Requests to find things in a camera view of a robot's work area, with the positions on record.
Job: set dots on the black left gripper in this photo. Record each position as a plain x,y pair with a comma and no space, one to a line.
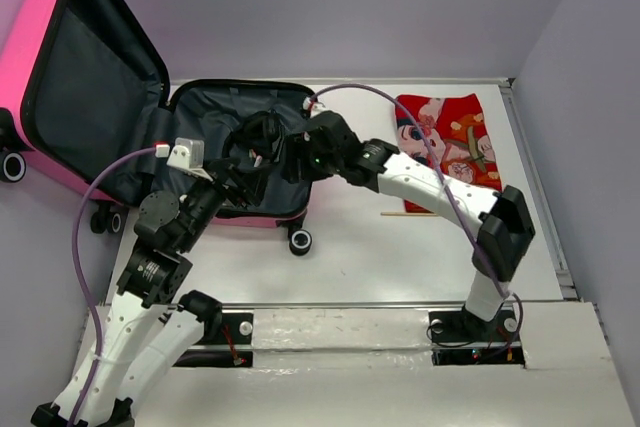
252,183

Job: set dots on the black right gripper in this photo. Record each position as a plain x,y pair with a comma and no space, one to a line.
300,144

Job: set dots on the wooden chopstick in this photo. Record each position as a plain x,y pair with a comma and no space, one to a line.
408,214

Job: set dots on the red cartoon print cloth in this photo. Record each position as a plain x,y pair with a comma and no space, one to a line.
451,131

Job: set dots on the pink hard-shell suitcase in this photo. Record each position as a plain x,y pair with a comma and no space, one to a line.
82,86

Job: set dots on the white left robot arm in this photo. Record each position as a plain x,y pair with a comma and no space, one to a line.
148,327

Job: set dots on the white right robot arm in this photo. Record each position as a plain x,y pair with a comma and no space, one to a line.
498,224

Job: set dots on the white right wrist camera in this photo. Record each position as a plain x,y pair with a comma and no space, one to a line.
313,106

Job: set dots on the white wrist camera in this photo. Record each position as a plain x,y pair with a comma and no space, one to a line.
187,154
313,106

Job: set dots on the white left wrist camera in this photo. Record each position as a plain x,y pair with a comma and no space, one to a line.
187,154

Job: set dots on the aluminium mounting rail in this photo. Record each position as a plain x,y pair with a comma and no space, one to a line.
429,305

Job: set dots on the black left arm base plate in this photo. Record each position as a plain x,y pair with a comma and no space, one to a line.
229,347

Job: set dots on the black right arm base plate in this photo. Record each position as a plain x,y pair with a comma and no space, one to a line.
456,343

